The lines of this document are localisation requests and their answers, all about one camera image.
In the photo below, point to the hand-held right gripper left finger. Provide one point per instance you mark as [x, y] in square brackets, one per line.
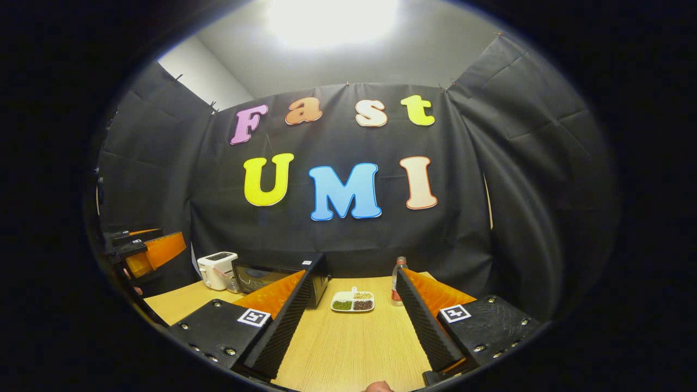
[277, 332]

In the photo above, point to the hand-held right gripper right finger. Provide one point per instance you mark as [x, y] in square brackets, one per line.
[427, 326]

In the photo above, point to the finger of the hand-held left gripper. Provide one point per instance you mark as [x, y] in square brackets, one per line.
[139, 236]
[160, 251]

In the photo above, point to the black electric oven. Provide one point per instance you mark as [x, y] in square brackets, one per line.
[261, 275]

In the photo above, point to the white toaster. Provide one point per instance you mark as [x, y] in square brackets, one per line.
[215, 269]

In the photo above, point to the clear bottle with red label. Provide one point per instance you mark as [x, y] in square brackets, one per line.
[398, 272]

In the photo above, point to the white divided dish of beans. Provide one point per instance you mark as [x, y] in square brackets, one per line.
[353, 302]

